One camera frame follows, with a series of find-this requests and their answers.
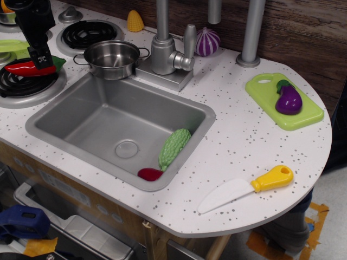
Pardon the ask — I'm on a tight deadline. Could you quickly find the purple striped toy onion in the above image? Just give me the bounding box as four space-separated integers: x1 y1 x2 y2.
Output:
195 27 221 56

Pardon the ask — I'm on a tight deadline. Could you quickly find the black rear stove burner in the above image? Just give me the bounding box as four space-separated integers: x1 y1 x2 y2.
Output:
56 19 125 57

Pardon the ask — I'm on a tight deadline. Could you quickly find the yellow handled toy knife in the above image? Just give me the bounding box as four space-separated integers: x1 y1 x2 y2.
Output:
197 165 294 214

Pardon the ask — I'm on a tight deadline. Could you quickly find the steel bowl with orange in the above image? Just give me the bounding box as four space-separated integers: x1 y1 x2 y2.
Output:
1 0 16 25

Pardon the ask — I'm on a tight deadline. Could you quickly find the red toy chili pepper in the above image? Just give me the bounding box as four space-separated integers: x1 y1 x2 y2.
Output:
4 56 66 77

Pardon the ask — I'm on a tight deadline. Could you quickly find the purple toy eggplant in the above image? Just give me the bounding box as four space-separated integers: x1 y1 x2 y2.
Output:
275 80 303 115

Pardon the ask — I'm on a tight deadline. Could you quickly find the grey stove knob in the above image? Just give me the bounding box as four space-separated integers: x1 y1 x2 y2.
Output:
58 6 83 23

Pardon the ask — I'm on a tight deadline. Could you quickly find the grey toy sink basin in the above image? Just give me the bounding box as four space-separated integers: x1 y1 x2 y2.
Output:
25 74 216 191

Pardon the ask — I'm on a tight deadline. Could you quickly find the dark red toy vegetable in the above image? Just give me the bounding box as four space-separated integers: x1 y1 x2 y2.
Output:
137 168 163 181

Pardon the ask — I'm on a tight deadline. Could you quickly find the yellow toy corn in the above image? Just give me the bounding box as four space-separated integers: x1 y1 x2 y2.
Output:
127 10 144 33

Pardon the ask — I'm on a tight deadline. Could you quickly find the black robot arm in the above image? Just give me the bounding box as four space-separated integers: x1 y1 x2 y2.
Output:
5 1 55 70

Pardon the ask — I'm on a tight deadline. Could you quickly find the grey toy faucet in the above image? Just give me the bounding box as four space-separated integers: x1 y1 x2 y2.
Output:
136 1 197 92

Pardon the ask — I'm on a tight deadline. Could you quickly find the black stove burner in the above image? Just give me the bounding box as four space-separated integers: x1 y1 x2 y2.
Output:
1 68 67 109
56 19 125 57

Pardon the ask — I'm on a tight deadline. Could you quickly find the green toy bitter gourd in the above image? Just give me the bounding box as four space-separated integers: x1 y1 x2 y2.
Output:
158 128 191 172

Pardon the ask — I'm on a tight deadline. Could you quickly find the small steel pot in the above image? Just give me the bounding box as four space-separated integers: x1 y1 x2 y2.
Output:
73 40 150 80

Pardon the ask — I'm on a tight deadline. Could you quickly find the blue clamp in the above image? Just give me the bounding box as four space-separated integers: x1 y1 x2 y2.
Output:
1 205 50 239

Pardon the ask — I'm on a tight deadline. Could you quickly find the green plastic plate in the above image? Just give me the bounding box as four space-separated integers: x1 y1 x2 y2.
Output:
0 40 29 53

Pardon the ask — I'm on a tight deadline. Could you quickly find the black front stove burner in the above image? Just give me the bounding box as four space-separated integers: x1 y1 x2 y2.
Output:
1 68 67 109

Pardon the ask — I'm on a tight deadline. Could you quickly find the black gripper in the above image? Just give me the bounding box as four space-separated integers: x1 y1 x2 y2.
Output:
15 8 55 70

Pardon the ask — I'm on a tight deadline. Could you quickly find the grey support post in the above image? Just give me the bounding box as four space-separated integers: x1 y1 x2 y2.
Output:
236 0 266 68

